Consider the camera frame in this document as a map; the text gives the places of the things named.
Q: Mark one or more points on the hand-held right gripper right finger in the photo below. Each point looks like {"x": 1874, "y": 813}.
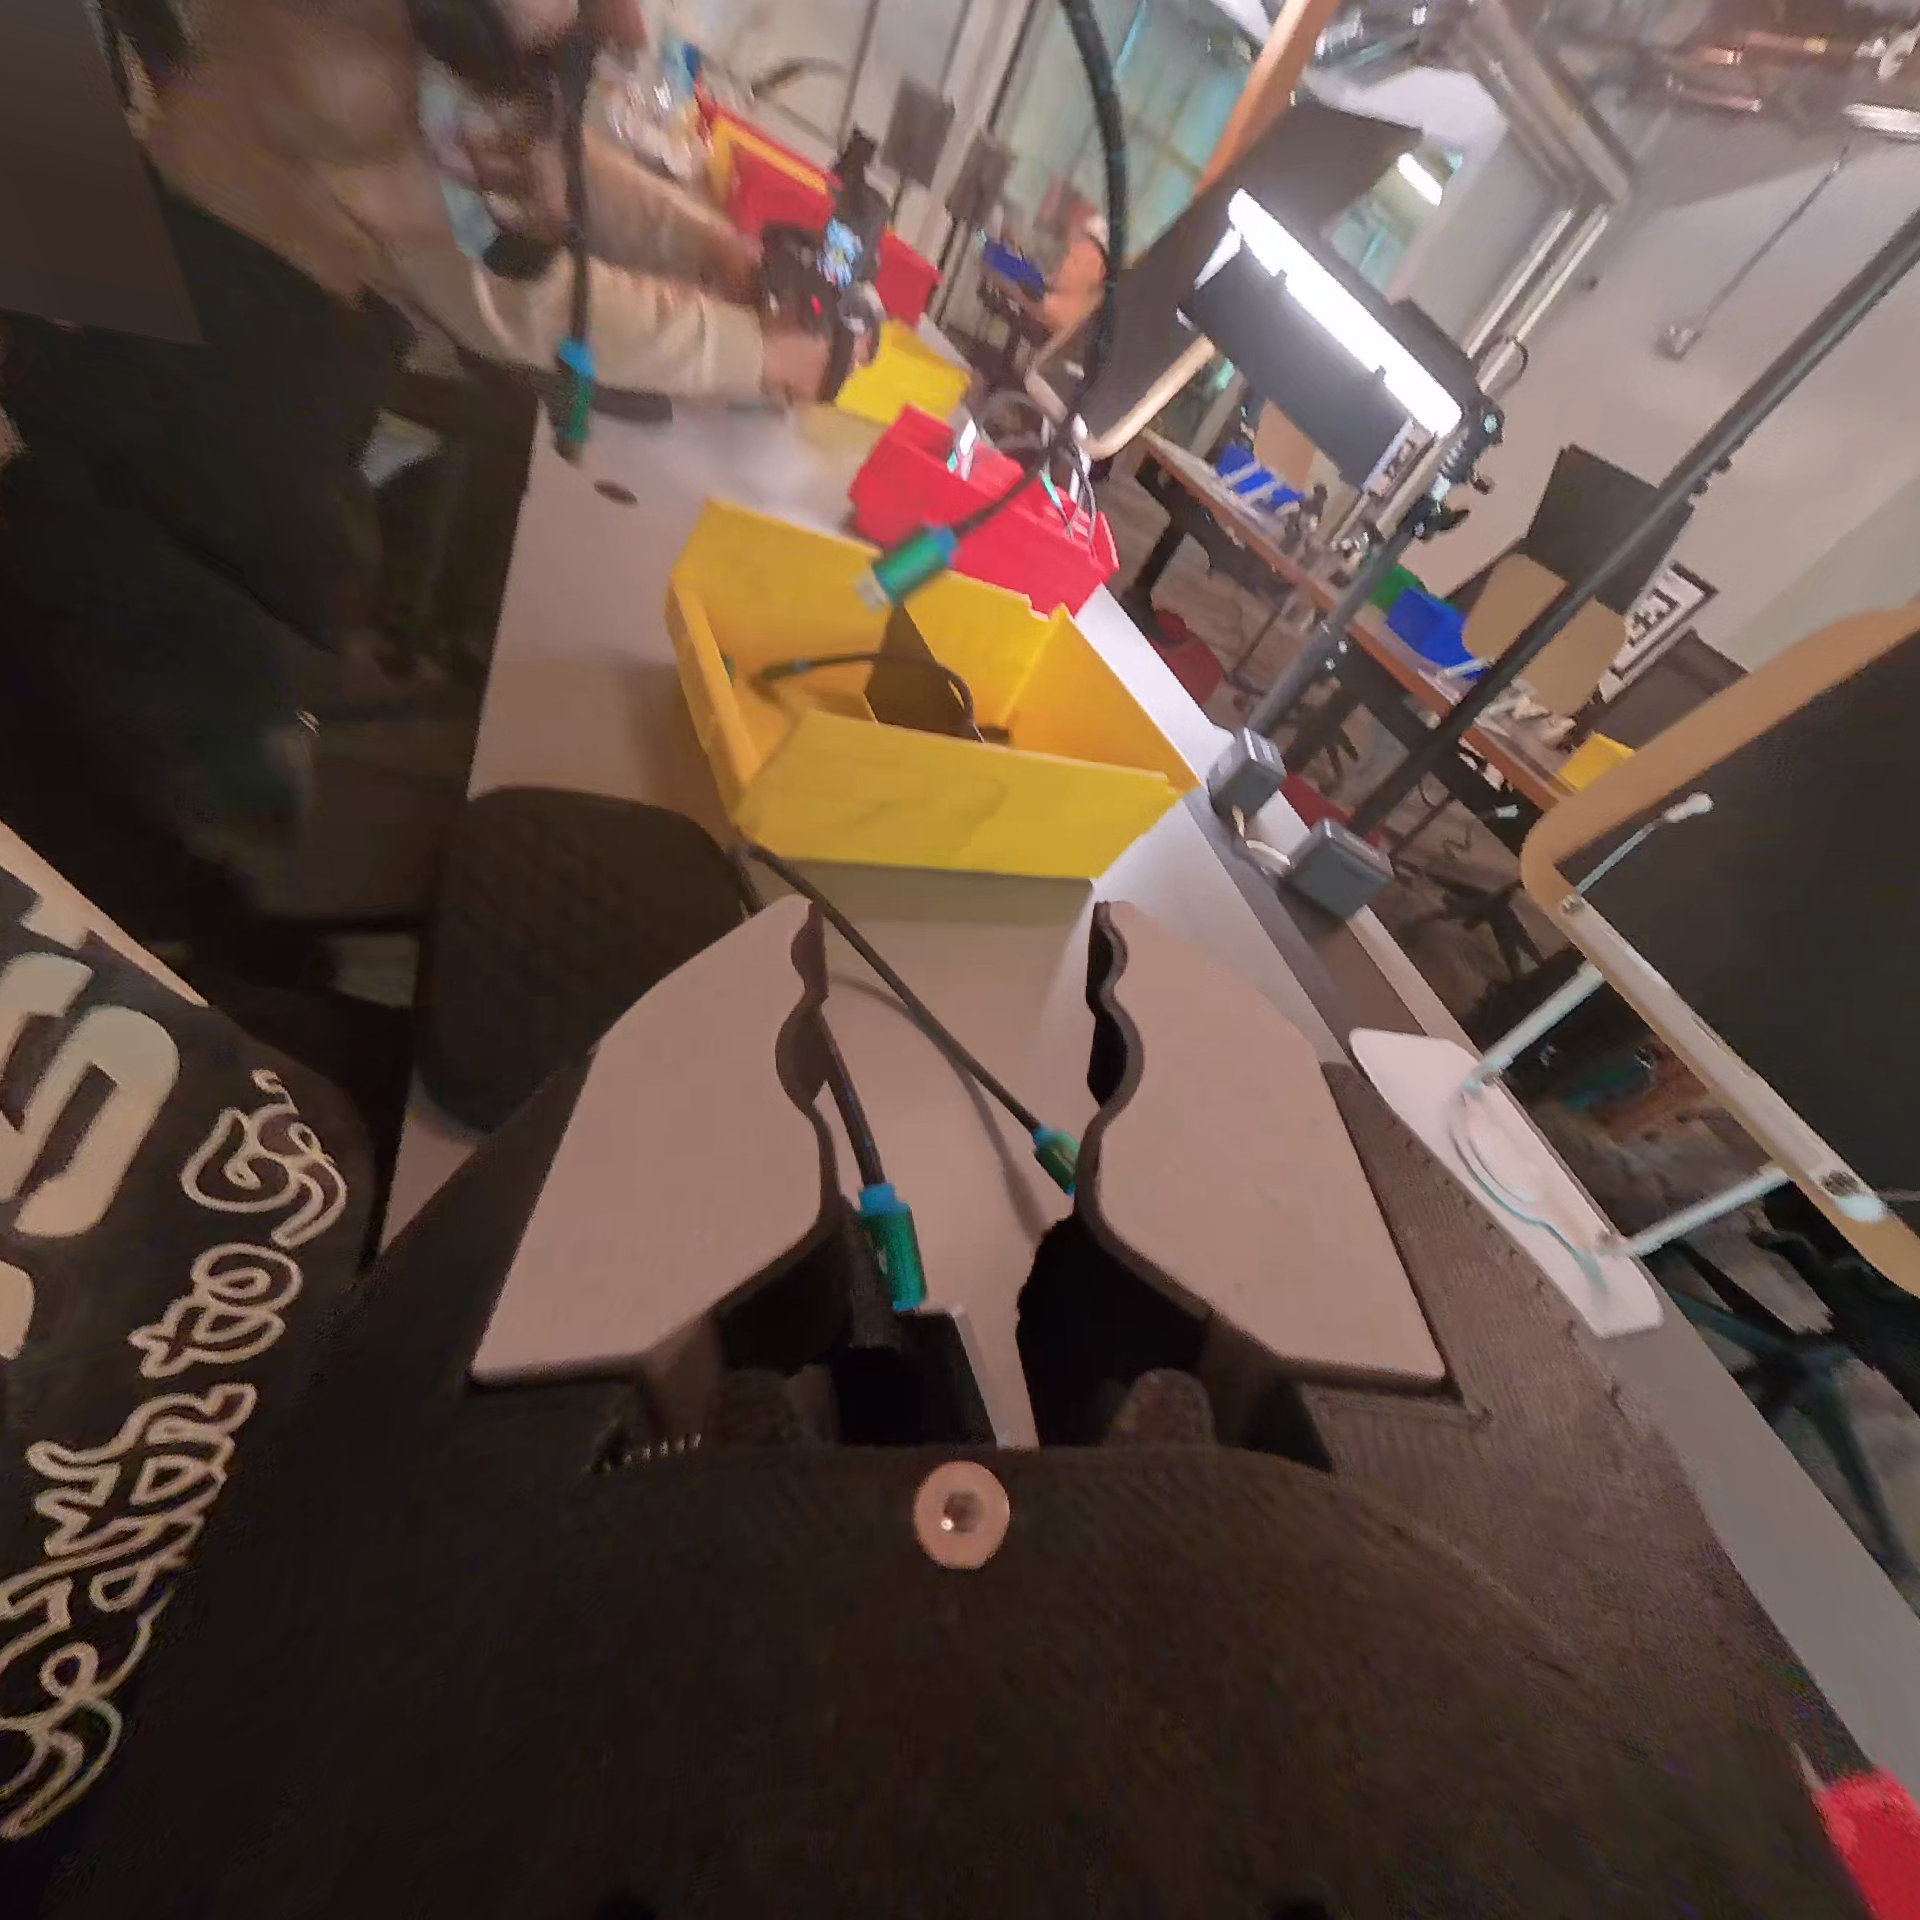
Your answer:
{"x": 1260, "y": 1200}

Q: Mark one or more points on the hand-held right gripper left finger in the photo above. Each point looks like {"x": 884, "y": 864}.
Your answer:
{"x": 674, "y": 1184}

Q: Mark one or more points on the black textured rounded object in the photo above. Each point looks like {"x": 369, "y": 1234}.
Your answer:
{"x": 556, "y": 930}

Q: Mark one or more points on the grey table outlet box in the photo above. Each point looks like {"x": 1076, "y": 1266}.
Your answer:
{"x": 1340, "y": 870}
{"x": 1243, "y": 774}

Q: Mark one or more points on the person's black printed shirt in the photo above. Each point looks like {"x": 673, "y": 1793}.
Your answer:
{"x": 225, "y": 1080}

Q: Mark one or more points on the long wooden desk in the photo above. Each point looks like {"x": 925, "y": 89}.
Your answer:
{"x": 1515, "y": 750}

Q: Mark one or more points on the small yellow plastic bin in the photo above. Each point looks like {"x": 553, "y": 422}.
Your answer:
{"x": 1588, "y": 758}

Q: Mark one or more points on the black board on stand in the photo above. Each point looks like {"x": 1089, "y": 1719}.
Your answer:
{"x": 1785, "y": 930}

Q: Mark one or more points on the blue plastic bin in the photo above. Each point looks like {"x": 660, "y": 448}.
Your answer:
{"x": 1252, "y": 480}
{"x": 1433, "y": 622}

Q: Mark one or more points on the black light tripod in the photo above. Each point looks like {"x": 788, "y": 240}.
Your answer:
{"x": 1367, "y": 580}

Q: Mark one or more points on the green plastic bin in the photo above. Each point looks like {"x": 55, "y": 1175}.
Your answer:
{"x": 1396, "y": 581}

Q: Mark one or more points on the black white fiducial sign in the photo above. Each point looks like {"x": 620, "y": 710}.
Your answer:
{"x": 1669, "y": 600}

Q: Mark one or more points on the LED light panel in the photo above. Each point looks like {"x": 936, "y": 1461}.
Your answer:
{"x": 1305, "y": 369}

